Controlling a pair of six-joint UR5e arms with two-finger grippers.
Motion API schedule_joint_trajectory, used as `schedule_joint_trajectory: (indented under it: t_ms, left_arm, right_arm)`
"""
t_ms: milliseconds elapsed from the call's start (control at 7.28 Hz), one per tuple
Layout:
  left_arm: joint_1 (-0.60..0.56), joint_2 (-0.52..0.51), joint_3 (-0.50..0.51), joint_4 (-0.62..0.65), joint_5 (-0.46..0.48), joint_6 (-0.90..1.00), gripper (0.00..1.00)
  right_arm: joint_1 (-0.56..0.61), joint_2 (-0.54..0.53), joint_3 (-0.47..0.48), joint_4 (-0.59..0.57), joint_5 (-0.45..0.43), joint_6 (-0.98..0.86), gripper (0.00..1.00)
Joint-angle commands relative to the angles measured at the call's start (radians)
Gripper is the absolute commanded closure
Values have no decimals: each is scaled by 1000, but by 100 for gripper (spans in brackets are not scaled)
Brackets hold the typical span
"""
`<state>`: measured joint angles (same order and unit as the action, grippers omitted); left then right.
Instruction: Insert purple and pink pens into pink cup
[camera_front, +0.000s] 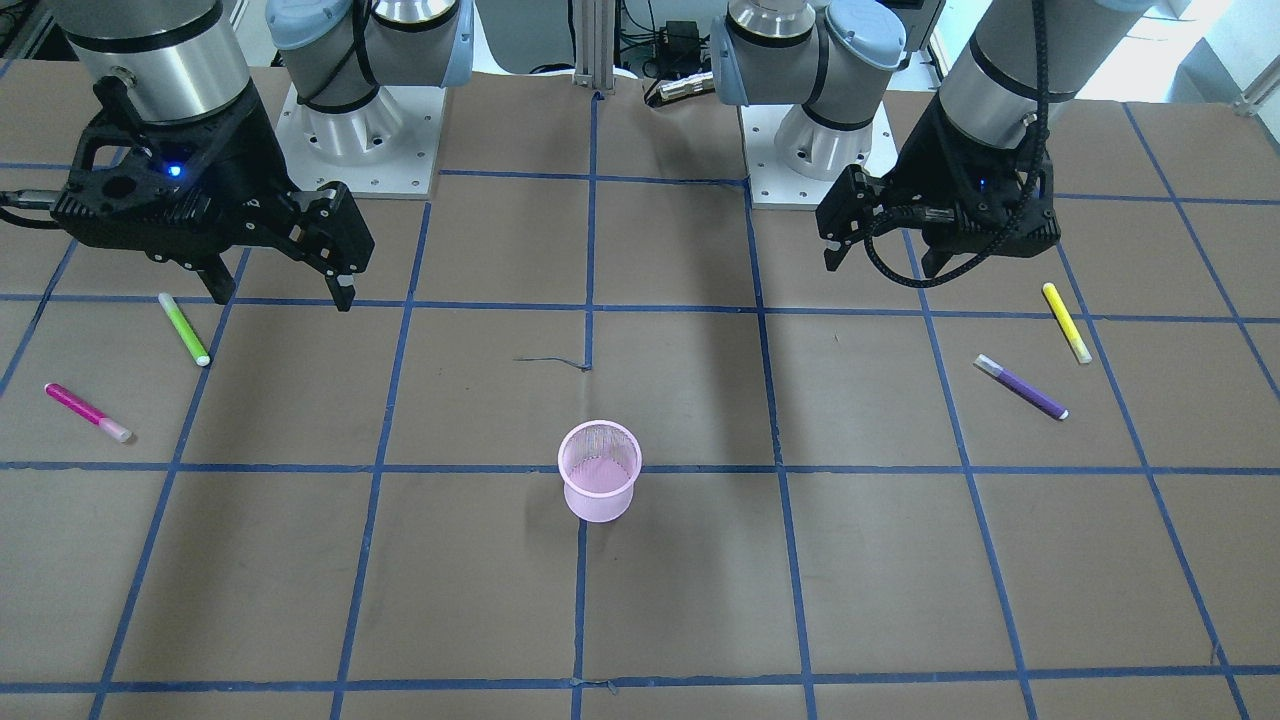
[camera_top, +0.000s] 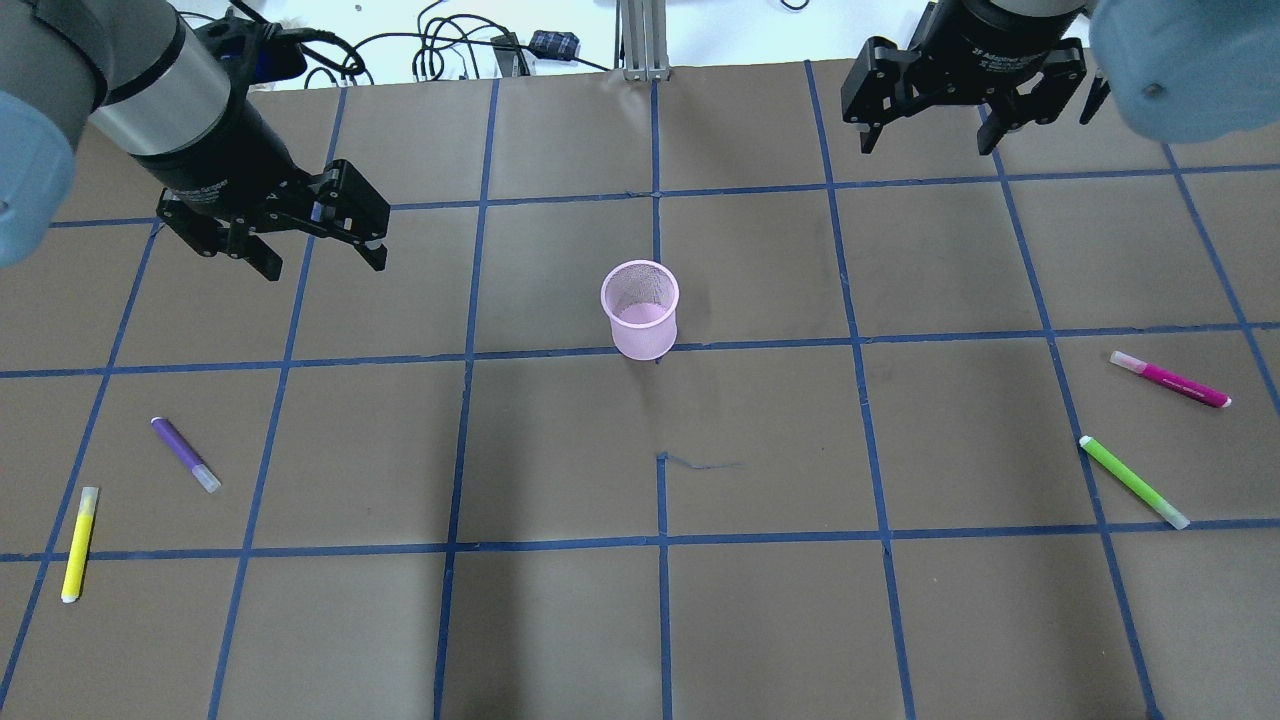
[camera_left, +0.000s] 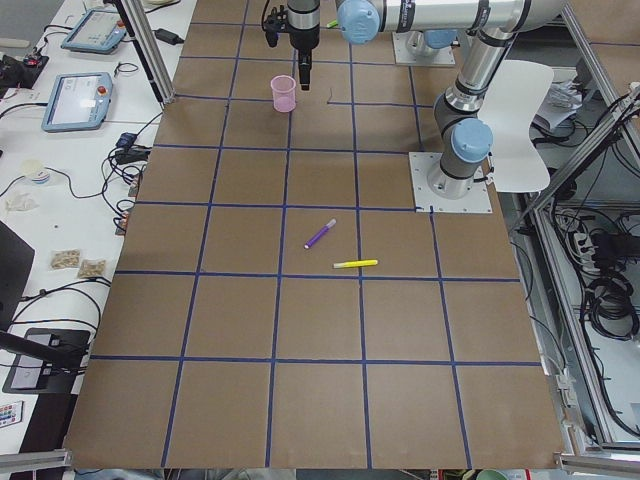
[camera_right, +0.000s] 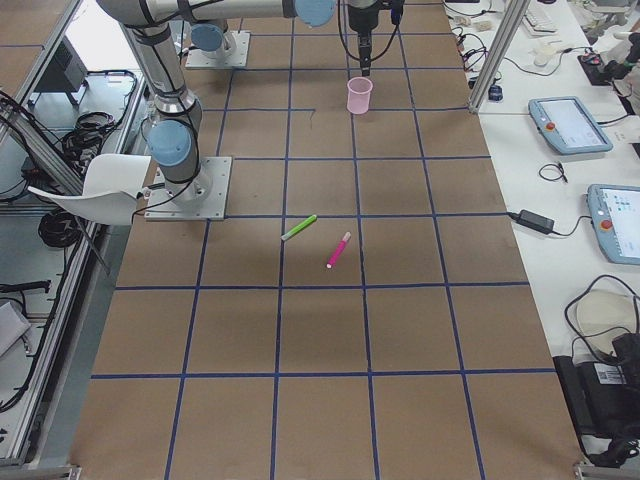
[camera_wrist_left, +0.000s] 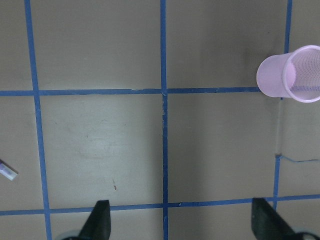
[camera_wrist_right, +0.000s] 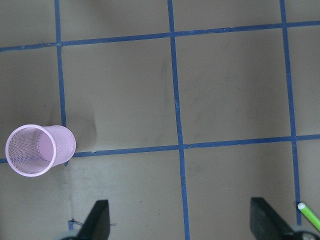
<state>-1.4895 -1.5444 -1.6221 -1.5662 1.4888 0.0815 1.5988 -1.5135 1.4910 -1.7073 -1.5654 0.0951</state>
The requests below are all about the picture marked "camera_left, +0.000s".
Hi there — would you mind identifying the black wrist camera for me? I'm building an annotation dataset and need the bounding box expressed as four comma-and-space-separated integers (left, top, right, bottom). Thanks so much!
262, 5, 287, 48

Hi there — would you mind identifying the pink mesh cup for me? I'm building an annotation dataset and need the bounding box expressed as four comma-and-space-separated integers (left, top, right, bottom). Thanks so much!
270, 75, 296, 113

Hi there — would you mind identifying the far blue teach pendant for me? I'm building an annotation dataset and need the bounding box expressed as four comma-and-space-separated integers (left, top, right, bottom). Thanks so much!
61, 9, 127, 54

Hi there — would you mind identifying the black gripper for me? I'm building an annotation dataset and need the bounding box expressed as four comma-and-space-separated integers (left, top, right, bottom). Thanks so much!
286, 0, 320, 91

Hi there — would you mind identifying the black camera stand base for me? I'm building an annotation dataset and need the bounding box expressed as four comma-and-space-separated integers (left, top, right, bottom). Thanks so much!
1, 328, 90, 394

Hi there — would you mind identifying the near blue teach pendant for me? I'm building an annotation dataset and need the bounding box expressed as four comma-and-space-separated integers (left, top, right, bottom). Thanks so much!
41, 72, 113, 133

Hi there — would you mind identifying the aluminium frame post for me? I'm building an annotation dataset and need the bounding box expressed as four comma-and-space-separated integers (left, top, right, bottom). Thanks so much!
113, 0, 175, 105

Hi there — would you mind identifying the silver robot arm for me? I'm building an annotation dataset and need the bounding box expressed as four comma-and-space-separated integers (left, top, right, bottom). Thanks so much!
406, 29, 457, 57
336, 0, 566, 182

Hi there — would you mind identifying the small bag of parts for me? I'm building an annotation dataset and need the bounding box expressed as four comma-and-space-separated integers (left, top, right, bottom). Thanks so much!
49, 249, 82, 270

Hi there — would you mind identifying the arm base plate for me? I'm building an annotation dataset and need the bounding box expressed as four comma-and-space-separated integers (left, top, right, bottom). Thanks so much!
409, 152, 492, 214
392, 29, 457, 67

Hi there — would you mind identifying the white power strip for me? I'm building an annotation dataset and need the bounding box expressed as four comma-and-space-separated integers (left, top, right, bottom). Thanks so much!
569, 229, 598, 273

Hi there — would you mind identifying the remote control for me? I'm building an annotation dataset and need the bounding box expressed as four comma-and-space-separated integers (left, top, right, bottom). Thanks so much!
0, 400, 24, 429

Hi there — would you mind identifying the black power adapter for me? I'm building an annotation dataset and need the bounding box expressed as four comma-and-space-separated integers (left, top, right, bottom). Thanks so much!
154, 28, 184, 45

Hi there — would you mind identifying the purple pen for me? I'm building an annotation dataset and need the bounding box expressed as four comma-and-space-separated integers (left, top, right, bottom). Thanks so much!
303, 218, 337, 250

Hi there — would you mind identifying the yellow pen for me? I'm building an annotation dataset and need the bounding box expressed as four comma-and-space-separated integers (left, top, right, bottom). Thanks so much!
332, 259, 379, 269

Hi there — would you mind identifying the black monitor corner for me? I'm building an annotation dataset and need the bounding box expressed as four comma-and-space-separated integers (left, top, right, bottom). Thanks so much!
0, 222, 35, 331

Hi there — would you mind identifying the white plastic chair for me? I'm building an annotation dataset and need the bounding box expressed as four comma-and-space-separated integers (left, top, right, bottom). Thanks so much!
478, 60, 554, 193

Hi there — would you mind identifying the blue teach pendant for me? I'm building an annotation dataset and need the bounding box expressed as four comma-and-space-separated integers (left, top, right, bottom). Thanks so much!
61, 9, 127, 54
41, 72, 113, 133

